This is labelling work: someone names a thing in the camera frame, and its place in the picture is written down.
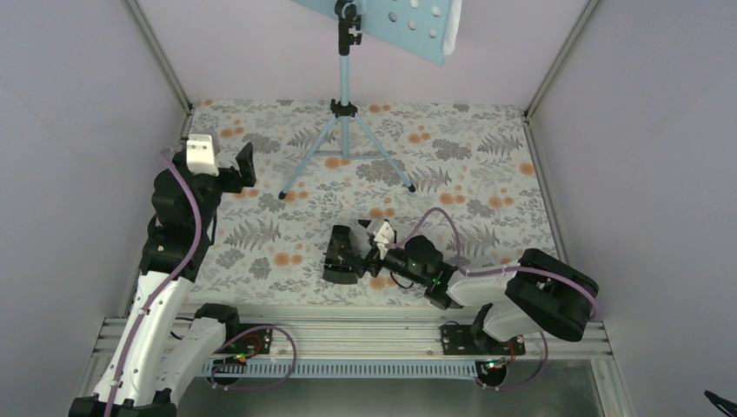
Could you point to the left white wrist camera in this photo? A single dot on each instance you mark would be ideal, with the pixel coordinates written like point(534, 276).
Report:
point(201, 150)

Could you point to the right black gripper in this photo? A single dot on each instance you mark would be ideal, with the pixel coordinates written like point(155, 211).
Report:
point(360, 265)

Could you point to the white sheet music paper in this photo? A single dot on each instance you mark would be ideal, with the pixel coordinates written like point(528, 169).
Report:
point(452, 27)

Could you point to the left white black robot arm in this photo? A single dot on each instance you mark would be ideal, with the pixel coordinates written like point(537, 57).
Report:
point(141, 380)

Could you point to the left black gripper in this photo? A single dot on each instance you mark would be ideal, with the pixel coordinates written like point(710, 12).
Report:
point(235, 184)

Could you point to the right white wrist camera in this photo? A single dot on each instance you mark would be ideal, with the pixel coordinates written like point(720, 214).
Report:
point(380, 232)

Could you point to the black metronome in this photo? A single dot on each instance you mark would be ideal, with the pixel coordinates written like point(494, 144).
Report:
point(336, 268)

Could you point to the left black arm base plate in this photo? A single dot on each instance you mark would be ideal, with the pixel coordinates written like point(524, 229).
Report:
point(255, 343)

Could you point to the floral patterned table mat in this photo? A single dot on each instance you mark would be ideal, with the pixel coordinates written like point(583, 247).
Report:
point(477, 197)

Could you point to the light blue music stand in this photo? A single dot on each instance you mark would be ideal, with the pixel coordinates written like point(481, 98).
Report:
point(416, 27)

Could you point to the aluminium mounting rail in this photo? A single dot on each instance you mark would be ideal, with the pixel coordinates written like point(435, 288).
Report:
point(372, 334)

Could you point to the black object at corner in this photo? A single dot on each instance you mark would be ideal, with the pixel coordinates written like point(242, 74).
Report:
point(725, 406)

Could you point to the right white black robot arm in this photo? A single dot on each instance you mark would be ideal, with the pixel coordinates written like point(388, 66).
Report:
point(533, 294)

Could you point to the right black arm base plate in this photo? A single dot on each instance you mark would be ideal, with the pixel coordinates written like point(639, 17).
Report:
point(459, 340)

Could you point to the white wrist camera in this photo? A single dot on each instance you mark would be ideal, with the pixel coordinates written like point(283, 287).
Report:
point(380, 232)
point(201, 150)

